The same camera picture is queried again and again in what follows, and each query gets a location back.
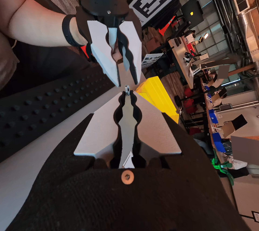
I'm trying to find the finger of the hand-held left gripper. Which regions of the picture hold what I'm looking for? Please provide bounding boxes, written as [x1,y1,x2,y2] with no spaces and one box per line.
[87,20,121,88]
[118,21,142,85]

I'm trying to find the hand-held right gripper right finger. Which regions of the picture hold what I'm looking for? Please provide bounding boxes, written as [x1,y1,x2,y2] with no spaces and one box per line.
[130,90,182,168]

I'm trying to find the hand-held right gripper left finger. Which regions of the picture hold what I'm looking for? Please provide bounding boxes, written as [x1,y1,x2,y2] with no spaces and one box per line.
[74,91,127,168]

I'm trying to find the person's left forearm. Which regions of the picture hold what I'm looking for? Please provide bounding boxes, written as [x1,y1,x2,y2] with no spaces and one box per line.
[0,0,89,48]

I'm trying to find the green lego bamboo model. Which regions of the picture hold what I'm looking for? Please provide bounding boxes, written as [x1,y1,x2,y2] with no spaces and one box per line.
[211,148,236,187]

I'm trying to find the person's left hand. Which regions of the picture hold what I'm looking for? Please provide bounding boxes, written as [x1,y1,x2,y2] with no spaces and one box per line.
[112,38,123,62]

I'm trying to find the orange plastic object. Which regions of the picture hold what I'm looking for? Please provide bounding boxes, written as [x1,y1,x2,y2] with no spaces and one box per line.
[80,45,91,60]

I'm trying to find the small printed sign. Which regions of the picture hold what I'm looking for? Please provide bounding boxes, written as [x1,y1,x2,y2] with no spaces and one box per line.
[141,53,164,69]

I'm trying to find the black wristband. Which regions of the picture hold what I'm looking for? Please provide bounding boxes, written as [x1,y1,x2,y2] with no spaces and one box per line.
[62,14,81,47]

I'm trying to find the yellow plastic bin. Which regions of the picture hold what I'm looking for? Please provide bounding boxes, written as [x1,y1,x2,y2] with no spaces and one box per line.
[135,76,179,124]

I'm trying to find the orange traffic cone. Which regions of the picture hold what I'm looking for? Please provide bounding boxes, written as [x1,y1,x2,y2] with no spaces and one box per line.
[158,15,176,36]

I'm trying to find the red chair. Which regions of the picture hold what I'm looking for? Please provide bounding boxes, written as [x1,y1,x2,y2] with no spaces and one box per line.
[183,87,197,114]

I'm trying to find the blue storage bin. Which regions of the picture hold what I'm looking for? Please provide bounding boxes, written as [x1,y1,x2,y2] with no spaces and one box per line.
[208,109,219,125]
[211,132,226,153]

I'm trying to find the black monitor screen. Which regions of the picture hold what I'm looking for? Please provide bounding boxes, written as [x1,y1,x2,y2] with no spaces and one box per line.
[180,0,204,30]

